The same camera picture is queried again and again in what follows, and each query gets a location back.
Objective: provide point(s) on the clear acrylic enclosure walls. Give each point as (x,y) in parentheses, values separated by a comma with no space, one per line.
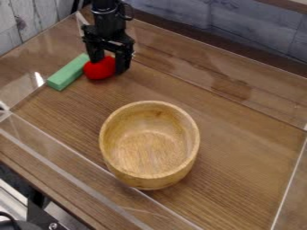
(248,184)

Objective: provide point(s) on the wooden bowl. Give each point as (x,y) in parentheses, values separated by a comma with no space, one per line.
(150,142)

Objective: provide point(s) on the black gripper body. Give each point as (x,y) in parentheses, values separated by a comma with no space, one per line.
(109,27)

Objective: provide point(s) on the red plush fruit green stem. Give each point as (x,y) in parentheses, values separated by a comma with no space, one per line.
(101,70)

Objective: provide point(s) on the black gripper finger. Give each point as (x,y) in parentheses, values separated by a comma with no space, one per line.
(94,48)
(124,57)

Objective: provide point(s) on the black bracket with cable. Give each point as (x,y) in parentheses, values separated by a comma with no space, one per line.
(27,217)

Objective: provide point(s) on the green rectangular block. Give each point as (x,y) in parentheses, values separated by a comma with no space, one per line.
(69,73)

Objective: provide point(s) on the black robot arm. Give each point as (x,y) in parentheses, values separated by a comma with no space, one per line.
(106,4)

